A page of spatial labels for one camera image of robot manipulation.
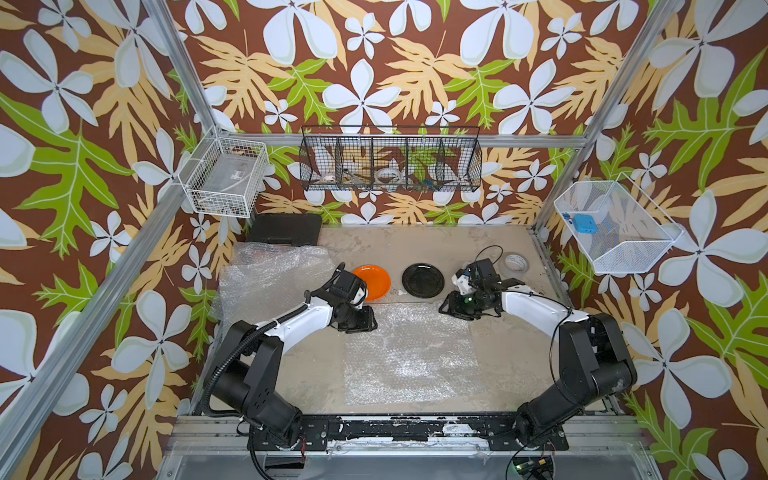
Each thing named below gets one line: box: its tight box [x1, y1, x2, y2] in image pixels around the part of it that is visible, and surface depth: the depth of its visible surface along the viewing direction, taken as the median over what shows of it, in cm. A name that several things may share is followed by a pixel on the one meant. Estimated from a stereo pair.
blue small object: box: [574, 214, 598, 235], surface depth 87 cm
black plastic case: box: [246, 214, 323, 246], surface depth 121 cm
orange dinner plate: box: [352, 264, 391, 302], surface depth 106 cm
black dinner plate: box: [402, 263, 445, 299], surface depth 103 cm
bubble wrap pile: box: [208, 242, 335, 363], surface depth 105 cm
